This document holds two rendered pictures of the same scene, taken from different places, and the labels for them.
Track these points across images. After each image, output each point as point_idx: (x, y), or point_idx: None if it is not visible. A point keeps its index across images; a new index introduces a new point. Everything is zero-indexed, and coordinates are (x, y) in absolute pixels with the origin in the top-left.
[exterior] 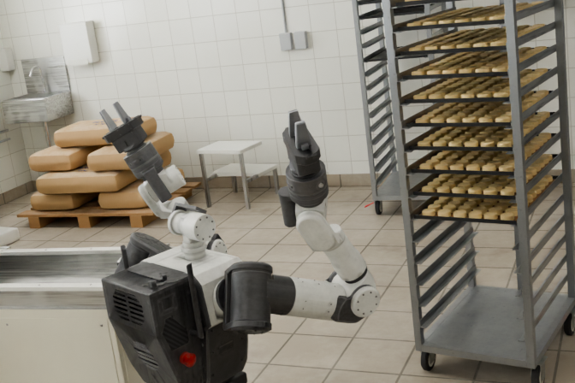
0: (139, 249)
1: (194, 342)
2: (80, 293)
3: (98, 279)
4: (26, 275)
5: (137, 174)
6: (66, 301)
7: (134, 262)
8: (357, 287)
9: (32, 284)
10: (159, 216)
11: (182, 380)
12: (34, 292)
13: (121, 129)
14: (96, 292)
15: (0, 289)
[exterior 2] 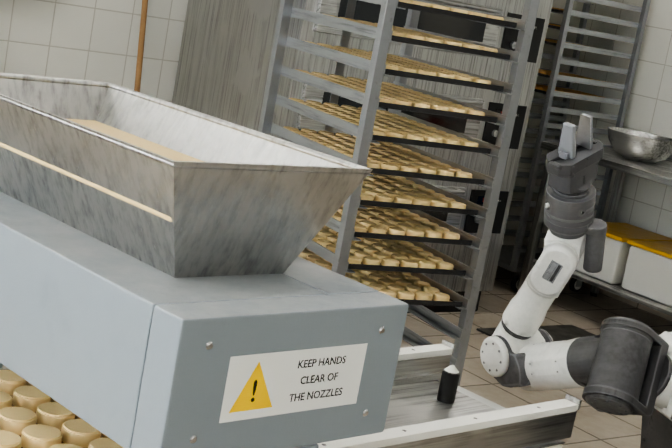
0: (650, 341)
1: None
2: (531, 423)
3: (413, 406)
4: None
5: (580, 229)
6: (510, 440)
7: (646, 360)
8: None
9: (461, 418)
10: (559, 294)
11: None
12: (476, 432)
13: (592, 158)
14: (550, 419)
15: (431, 434)
